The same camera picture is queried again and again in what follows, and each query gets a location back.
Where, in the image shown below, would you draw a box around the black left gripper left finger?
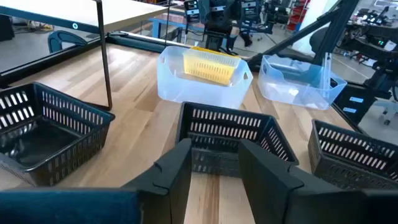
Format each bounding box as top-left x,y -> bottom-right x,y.
121,138 -> 193,224

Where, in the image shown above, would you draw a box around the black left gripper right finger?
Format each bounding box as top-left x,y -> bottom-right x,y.
238,138 -> 346,224

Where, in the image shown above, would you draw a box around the black slotted plastic basket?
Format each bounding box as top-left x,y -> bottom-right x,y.
307,119 -> 398,190
0,82 -> 116,187
175,101 -> 300,179

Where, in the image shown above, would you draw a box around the clear plastic storage bin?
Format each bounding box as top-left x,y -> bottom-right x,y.
156,45 -> 254,110
257,54 -> 348,111

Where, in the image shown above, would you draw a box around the yellow slotted plastic basket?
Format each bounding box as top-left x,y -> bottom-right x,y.
182,46 -> 242,87

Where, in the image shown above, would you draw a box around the black panel blue labels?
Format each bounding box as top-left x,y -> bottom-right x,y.
331,82 -> 377,125

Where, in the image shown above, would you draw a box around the white chair base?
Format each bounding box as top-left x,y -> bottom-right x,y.
373,99 -> 398,127

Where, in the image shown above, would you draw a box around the black office chair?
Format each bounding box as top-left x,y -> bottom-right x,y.
309,26 -> 330,55

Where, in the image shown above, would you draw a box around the blue workbench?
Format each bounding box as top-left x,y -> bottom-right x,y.
148,12 -> 274,41

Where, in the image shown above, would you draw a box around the red parts rack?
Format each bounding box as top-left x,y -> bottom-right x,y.
285,0 -> 310,32

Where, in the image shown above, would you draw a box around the background black robot station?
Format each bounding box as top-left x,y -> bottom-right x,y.
338,7 -> 398,94

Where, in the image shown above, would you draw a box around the blue chair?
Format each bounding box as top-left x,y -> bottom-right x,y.
47,30 -> 88,54

